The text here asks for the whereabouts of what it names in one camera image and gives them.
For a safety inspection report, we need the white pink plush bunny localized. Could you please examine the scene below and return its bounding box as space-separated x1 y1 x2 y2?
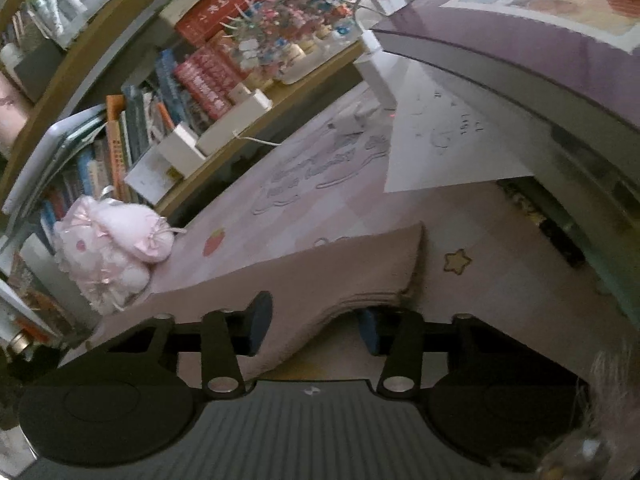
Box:
52 187 186 316

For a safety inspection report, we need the white low box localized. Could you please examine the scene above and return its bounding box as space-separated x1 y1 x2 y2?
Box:
195 90 273 158

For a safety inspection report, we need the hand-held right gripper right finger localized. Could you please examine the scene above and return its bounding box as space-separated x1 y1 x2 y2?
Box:
360 309 553 398

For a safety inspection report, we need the pink cartoon desk mat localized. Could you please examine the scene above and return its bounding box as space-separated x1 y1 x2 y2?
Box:
92 80 616 396

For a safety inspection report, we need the white paper sheet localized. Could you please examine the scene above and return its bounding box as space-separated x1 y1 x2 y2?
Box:
384 57 536 194

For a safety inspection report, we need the white cosmetic tube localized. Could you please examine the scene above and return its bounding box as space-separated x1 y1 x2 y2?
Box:
47 0 88 48

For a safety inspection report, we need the row of small figurines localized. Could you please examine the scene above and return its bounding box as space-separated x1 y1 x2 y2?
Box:
220 0 361 86

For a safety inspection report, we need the beige knit garment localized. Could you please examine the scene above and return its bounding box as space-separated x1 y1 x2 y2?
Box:
92 222 426 386

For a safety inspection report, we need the grey edged purple board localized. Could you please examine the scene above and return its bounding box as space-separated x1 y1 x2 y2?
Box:
370 0 640 281

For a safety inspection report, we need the red printed box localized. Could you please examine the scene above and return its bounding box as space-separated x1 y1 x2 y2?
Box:
175 0 281 46

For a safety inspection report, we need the row of books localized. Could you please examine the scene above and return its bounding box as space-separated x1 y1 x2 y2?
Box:
37 47 178 246

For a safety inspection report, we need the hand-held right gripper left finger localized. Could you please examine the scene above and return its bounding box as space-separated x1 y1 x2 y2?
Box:
92 290 273 400

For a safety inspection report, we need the white pen holder box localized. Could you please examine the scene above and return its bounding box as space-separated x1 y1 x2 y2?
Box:
125 124 207 206

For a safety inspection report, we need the red spined book set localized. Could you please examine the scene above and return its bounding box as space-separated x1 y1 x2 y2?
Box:
172 42 248 121

